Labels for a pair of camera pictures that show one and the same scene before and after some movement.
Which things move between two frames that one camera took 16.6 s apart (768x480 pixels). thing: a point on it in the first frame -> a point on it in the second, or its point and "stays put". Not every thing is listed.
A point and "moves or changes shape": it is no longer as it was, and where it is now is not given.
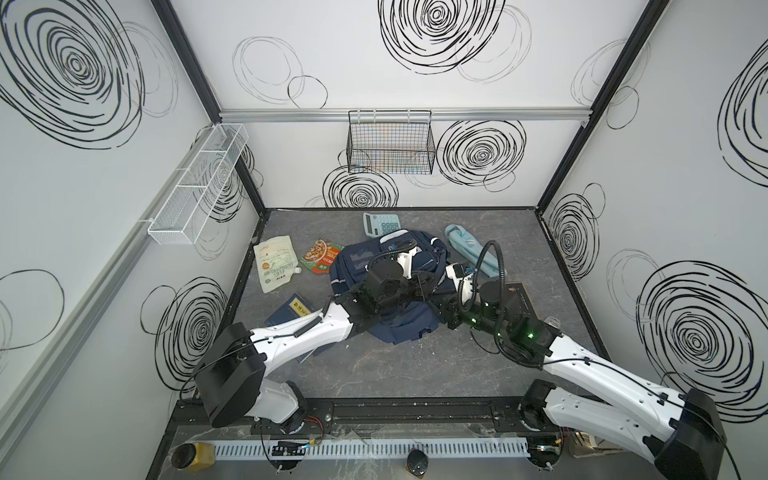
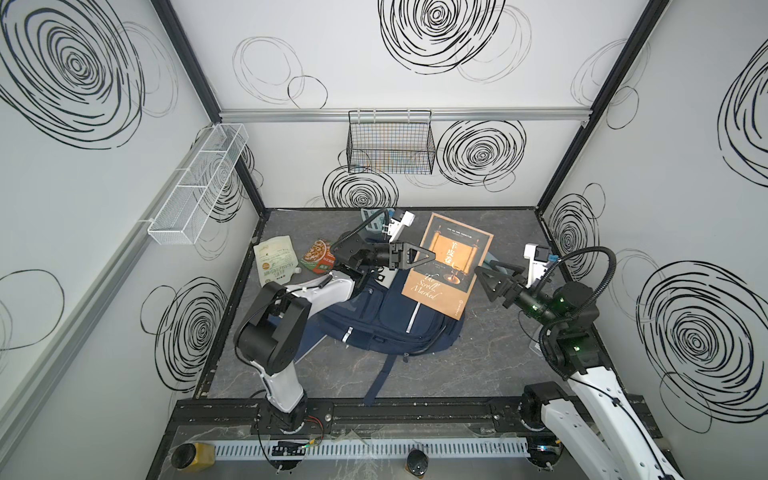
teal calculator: (377, 224) stays put
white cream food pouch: (276, 261) stays put
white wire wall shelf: (185, 212) stays put
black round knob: (417, 463) stays put
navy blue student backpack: (412, 252) moves or changes shape
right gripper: (453, 309) -> (505, 291)
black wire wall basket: (390, 142) stays put
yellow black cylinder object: (193, 456) stays put
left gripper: (421, 285) -> (398, 255)
